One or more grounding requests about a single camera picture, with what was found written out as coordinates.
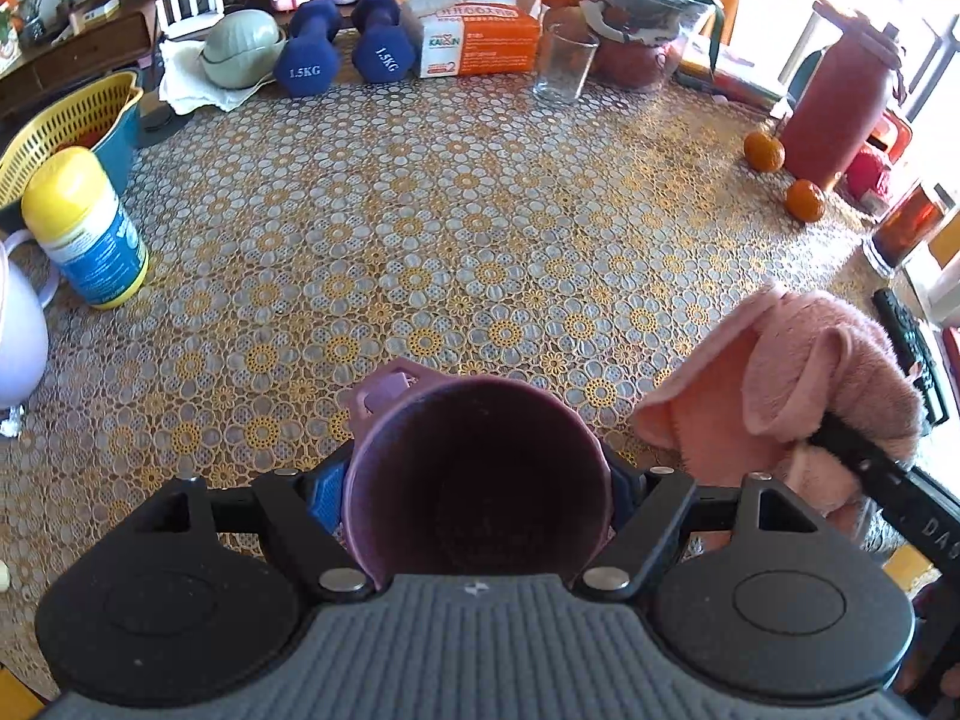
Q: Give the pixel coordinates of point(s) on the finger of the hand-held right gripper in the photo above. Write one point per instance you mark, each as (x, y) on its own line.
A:
(892, 481)

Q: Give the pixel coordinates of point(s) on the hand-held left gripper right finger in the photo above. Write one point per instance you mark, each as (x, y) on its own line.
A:
(624, 496)

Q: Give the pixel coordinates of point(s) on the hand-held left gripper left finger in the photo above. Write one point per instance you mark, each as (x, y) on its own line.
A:
(328, 501)

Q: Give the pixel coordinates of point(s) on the purple plastic cup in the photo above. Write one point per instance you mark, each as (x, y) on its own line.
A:
(472, 480)

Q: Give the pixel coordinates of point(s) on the pink fluffy cloth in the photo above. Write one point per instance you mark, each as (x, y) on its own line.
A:
(795, 367)

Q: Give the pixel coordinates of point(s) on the black remote control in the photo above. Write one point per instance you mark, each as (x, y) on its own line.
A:
(911, 352)

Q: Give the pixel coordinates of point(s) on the glass jar of tea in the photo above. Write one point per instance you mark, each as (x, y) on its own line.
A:
(904, 229)

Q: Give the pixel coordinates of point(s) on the floral lace tablecloth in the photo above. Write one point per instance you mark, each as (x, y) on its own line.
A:
(450, 240)

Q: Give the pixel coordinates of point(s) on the orange tangerine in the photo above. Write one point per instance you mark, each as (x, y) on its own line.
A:
(805, 201)
(764, 152)

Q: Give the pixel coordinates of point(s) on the red packet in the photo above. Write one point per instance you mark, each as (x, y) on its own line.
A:
(874, 165)

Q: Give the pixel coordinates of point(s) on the pale lavender jug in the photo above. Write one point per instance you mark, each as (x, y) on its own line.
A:
(19, 330)

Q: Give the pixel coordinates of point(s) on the yellow lid wipes canister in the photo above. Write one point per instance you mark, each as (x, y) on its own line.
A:
(88, 232)

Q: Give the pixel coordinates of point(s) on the red water bottle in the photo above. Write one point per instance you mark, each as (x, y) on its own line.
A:
(836, 101)

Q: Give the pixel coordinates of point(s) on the blue plastic basin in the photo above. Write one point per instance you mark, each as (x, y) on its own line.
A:
(124, 146)

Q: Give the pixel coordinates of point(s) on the clear drinking glass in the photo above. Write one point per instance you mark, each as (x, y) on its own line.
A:
(564, 64)

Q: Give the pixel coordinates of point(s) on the white cloth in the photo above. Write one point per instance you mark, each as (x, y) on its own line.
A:
(187, 86)

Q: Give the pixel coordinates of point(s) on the blue dumbbell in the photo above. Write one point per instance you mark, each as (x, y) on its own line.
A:
(306, 52)
(384, 37)

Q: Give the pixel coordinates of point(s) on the yellow plastic basket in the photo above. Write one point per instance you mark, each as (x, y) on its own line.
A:
(66, 127)

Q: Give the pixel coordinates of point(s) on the pale green hat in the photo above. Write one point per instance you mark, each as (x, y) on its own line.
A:
(241, 49)

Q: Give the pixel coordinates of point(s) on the bag of fruit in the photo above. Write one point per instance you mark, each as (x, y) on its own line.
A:
(637, 22)

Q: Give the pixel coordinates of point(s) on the orange white tissue pack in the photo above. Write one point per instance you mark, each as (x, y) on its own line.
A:
(480, 34)

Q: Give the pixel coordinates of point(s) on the white slatted rack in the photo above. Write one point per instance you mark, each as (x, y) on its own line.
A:
(189, 6)

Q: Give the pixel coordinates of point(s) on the wooden sideboard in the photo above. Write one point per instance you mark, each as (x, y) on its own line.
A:
(75, 52)

